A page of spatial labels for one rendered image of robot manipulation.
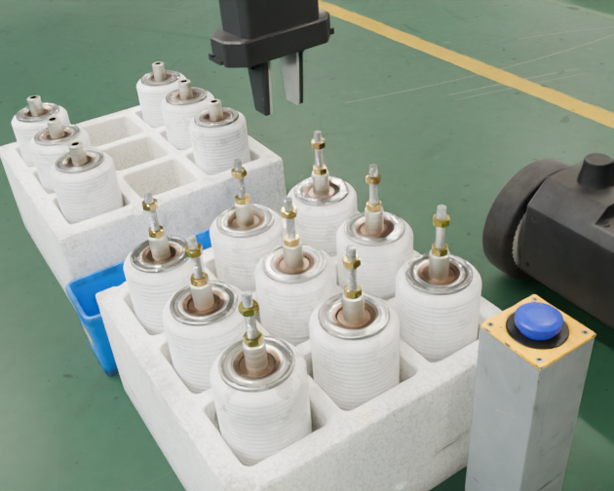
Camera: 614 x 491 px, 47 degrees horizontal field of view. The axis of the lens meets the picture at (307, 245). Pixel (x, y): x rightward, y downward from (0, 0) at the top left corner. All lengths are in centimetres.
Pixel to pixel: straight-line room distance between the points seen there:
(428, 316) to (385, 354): 8
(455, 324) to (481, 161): 81
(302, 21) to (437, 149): 96
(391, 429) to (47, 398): 55
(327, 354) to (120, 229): 50
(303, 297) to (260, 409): 17
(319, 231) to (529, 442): 41
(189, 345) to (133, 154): 66
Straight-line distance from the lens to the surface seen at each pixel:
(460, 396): 83
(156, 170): 126
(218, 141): 118
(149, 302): 87
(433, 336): 81
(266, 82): 70
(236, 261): 90
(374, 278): 87
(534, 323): 63
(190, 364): 79
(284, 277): 81
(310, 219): 93
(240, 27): 66
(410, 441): 81
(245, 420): 70
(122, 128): 147
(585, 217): 104
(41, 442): 106
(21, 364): 119
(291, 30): 68
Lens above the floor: 74
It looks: 35 degrees down
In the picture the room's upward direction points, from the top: 5 degrees counter-clockwise
